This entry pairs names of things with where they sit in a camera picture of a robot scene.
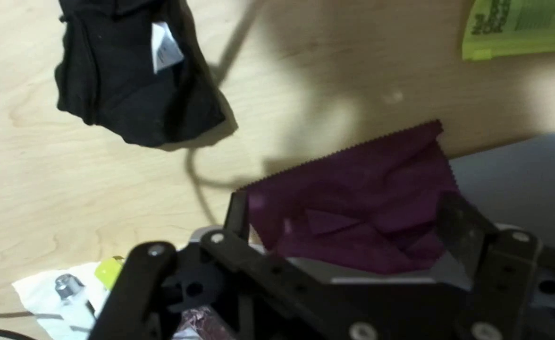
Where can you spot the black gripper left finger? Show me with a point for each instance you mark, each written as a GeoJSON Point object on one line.
{"type": "Point", "coordinates": [145, 284]}

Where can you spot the black folded cloth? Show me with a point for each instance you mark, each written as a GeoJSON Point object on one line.
{"type": "Point", "coordinates": [119, 88]}

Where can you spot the maroon cloth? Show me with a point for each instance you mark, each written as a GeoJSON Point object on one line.
{"type": "Point", "coordinates": [364, 195]}

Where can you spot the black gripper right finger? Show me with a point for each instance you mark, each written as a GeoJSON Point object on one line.
{"type": "Point", "coordinates": [496, 271]}

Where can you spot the green snack packet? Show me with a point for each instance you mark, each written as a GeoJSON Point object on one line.
{"type": "Point", "coordinates": [523, 29]}

